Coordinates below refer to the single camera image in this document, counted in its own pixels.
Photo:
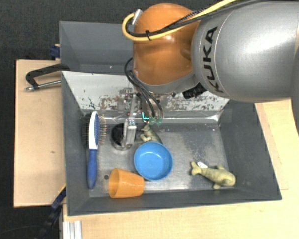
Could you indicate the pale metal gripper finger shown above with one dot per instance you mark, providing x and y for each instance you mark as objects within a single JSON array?
[
  {"x": 132, "y": 133},
  {"x": 125, "y": 136}
]

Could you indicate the green toy dinosaur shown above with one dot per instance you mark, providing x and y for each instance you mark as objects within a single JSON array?
[{"x": 150, "y": 133}]

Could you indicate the blue and white hairbrush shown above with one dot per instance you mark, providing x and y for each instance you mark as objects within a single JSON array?
[{"x": 93, "y": 133}]

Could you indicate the blue bowl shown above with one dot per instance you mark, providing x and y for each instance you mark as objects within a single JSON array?
[{"x": 153, "y": 161}]

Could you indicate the orange cup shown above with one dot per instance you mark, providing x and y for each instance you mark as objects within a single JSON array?
[{"x": 125, "y": 184}]

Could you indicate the grey metal bin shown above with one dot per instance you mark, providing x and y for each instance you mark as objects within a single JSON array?
[{"x": 194, "y": 143}]

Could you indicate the brown cardboard board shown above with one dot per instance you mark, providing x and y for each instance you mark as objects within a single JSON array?
[{"x": 37, "y": 138}]

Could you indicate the green toy whale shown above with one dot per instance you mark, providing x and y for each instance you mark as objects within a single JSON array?
[{"x": 218, "y": 175}]

